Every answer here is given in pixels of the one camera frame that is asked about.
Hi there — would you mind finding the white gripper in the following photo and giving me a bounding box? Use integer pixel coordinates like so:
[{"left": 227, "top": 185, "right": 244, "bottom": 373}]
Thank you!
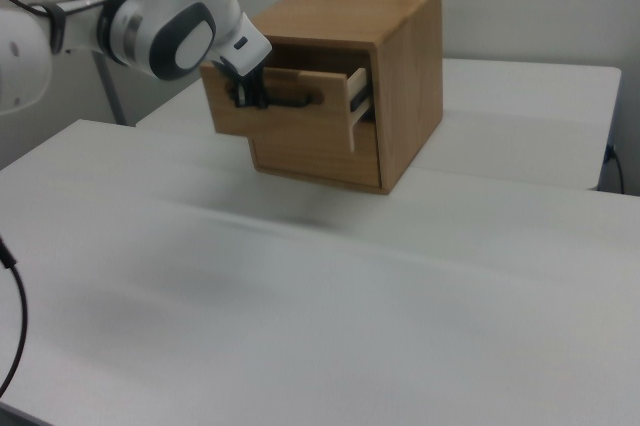
[{"left": 212, "top": 12, "right": 274, "bottom": 112}]

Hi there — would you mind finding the black bar drawer handle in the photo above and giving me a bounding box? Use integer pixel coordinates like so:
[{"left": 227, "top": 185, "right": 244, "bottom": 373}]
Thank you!
[{"left": 227, "top": 88, "right": 324, "bottom": 110}]

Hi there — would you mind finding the wooden drawer with handle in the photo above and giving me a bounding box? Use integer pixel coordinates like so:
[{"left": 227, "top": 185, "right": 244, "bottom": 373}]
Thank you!
[{"left": 199, "top": 61, "right": 374, "bottom": 153}]

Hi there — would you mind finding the wooden drawer with slot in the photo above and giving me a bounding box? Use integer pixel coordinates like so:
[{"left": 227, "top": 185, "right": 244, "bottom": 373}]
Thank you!
[{"left": 251, "top": 118, "right": 384, "bottom": 188}]

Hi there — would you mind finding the wooden two-drawer cabinet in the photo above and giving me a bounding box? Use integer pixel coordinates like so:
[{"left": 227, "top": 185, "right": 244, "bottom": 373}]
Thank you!
[{"left": 248, "top": 0, "right": 445, "bottom": 196}]

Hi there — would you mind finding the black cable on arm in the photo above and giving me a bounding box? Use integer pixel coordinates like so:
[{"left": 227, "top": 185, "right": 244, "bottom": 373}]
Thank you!
[{"left": 0, "top": 0, "right": 52, "bottom": 18}]

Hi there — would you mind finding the black hanging cable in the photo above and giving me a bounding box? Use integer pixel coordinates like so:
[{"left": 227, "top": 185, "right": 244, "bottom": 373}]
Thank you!
[{"left": 0, "top": 233, "right": 28, "bottom": 398}]

